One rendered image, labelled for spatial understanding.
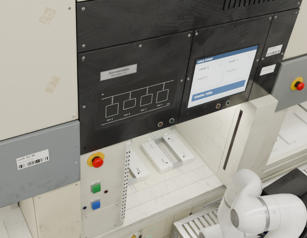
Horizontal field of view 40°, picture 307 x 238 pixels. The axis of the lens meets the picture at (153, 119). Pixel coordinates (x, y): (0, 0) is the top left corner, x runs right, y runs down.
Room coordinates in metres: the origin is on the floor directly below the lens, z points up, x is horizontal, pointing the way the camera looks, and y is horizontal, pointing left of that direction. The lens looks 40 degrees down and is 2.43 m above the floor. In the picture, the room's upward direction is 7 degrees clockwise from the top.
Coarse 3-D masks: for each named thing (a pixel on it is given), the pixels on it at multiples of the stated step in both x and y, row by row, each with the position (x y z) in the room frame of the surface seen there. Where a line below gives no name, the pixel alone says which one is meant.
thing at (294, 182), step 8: (296, 168) 1.61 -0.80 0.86; (288, 176) 1.54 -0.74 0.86; (296, 176) 1.55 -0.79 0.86; (304, 176) 1.56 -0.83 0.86; (272, 184) 1.47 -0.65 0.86; (280, 184) 1.48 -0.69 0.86; (288, 184) 1.48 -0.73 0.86; (296, 184) 1.49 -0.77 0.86; (304, 184) 1.50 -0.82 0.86; (264, 192) 1.41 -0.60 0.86; (272, 192) 1.42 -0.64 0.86; (280, 192) 1.42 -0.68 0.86; (288, 192) 1.43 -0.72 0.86; (296, 192) 1.44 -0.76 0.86; (304, 192) 1.42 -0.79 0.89; (304, 200) 1.39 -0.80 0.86; (304, 232) 1.22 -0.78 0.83
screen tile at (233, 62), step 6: (246, 54) 1.36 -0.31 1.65; (252, 54) 1.38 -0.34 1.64; (228, 60) 1.32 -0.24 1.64; (234, 60) 1.33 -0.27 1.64; (240, 60) 1.35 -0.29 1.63; (246, 60) 1.37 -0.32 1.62; (228, 66) 1.32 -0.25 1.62; (234, 66) 1.34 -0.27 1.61; (246, 66) 1.37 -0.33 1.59; (234, 72) 1.34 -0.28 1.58; (240, 72) 1.36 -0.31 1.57; (246, 72) 1.38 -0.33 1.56; (228, 78) 1.33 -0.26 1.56; (234, 78) 1.35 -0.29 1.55
